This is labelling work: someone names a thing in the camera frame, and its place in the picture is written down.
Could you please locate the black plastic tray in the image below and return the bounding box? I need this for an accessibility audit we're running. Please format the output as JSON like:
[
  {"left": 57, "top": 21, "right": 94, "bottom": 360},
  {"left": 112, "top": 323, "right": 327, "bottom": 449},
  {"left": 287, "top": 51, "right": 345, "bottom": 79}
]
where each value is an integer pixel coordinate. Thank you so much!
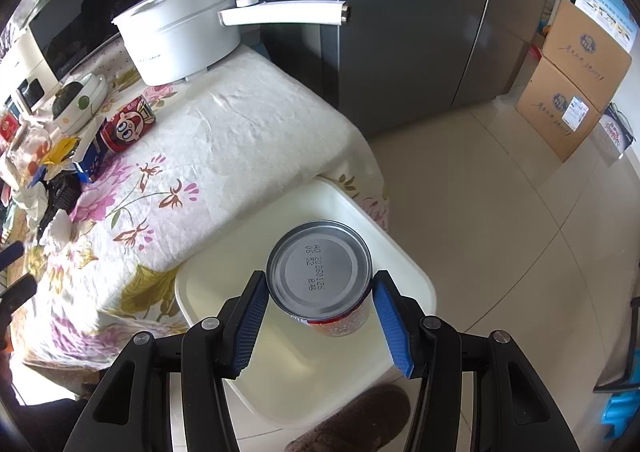
[{"left": 37, "top": 172, "right": 81, "bottom": 239}]

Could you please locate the white electric pot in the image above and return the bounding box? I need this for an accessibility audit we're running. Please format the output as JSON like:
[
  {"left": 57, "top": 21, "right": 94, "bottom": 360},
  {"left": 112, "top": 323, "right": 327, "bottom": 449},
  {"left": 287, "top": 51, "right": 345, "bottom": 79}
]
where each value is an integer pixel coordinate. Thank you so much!
[{"left": 112, "top": 0, "right": 350, "bottom": 86}]

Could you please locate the white tissue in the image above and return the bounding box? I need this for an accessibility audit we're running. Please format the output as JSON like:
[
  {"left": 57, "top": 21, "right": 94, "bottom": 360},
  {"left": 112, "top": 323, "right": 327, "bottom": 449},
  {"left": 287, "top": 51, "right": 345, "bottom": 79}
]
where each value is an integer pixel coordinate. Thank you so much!
[{"left": 39, "top": 209, "right": 73, "bottom": 251}]

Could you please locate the dark green squash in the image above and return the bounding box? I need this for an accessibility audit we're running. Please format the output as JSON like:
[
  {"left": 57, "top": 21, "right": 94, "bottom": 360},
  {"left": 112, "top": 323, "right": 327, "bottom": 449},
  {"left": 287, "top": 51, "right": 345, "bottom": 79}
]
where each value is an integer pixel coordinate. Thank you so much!
[{"left": 52, "top": 81, "right": 84, "bottom": 119}]

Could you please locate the upper cardboard box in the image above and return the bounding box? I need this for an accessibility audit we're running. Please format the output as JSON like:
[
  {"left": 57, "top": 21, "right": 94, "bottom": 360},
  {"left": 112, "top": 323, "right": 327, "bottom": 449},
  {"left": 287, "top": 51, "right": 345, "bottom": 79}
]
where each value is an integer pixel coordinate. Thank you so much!
[{"left": 542, "top": 0, "right": 631, "bottom": 112}]

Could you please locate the floral tablecloth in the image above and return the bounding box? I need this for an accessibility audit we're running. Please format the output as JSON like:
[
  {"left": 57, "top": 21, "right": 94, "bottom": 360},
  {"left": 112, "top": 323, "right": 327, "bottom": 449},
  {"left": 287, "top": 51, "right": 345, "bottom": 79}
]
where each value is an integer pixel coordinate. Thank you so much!
[{"left": 11, "top": 41, "right": 388, "bottom": 371}]

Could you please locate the yellow snack wrapper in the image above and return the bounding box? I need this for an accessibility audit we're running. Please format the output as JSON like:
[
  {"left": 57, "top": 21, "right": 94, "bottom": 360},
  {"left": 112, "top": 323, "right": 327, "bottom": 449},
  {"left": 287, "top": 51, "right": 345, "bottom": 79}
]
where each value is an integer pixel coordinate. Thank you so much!
[{"left": 41, "top": 136, "right": 80, "bottom": 165}]

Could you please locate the white plastic bin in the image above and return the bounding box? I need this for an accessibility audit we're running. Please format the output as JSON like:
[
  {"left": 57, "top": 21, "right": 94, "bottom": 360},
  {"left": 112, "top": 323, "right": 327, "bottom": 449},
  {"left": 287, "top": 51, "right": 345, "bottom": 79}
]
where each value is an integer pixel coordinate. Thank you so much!
[{"left": 175, "top": 178, "right": 437, "bottom": 428}]

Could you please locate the cardboard box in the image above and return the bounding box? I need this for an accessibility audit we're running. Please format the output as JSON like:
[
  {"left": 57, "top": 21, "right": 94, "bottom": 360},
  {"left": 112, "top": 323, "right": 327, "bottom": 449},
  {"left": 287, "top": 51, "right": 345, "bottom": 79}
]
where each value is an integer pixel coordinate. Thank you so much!
[
  {"left": 516, "top": 57, "right": 601, "bottom": 162},
  {"left": 542, "top": 0, "right": 631, "bottom": 112}
]

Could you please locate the red cartoon can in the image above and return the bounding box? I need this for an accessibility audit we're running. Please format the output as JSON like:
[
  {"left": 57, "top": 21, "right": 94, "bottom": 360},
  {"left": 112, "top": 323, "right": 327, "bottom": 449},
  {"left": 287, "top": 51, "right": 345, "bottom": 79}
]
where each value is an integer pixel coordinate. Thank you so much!
[{"left": 100, "top": 96, "right": 156, "bottom": 153}]

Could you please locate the blue white box on cartons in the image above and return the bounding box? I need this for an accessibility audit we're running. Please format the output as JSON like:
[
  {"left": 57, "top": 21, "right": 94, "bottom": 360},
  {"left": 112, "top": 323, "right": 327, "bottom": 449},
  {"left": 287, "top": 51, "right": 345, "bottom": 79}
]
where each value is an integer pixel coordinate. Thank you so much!
[{"left": 575, "top": 0, "right": 639, "bottom": 53}]

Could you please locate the brown slipper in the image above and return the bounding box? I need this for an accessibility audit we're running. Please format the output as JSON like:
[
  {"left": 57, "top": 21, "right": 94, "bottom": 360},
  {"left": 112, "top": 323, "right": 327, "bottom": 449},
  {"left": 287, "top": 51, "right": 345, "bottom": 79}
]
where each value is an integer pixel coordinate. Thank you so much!
[{"left": 285, "top": 384, "right": 411, "bottom": 452}]

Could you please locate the small blue white carton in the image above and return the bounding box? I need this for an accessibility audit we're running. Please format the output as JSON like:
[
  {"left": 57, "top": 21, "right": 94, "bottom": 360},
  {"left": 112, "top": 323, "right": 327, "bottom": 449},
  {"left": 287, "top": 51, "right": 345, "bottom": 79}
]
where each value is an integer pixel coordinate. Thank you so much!
[{"left": 72, "top": 133, "right": 108, "bottom": 183}]

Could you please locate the lower cardboard box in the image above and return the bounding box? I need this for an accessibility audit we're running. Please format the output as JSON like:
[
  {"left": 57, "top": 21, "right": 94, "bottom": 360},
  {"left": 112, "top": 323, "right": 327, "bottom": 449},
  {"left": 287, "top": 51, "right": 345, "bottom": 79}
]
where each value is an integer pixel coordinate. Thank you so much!
[{"left": 516, "top": 57, "right": 601, "bottom": 162}]

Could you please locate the white bowl stack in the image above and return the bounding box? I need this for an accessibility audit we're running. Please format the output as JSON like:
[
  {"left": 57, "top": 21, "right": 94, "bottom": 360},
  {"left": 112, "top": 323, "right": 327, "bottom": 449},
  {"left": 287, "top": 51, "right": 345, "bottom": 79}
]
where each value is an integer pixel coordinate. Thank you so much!
[{"left": 53, "top": 73, "right": 107, "bottom": 135}]

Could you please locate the grey refrigerator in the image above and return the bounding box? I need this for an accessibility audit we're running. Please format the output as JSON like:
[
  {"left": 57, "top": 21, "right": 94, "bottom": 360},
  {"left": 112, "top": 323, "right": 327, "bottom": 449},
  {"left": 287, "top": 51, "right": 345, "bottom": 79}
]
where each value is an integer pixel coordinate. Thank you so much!
[{"left": 259, "top": 0, "right": 561, "bottom": 137}]

